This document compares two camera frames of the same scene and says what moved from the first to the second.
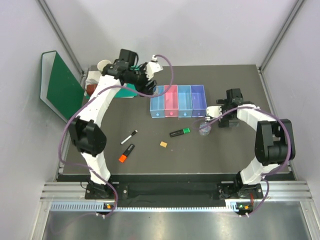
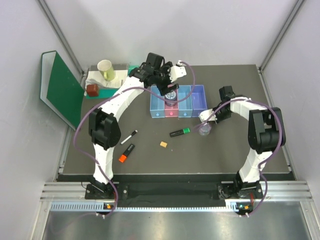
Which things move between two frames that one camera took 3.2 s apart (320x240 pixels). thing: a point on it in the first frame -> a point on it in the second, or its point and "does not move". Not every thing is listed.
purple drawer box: [198, 101] does not move
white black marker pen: [133, 133] does not move
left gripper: [149, 88] -> [168, 70]
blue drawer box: [184, 101] does not move
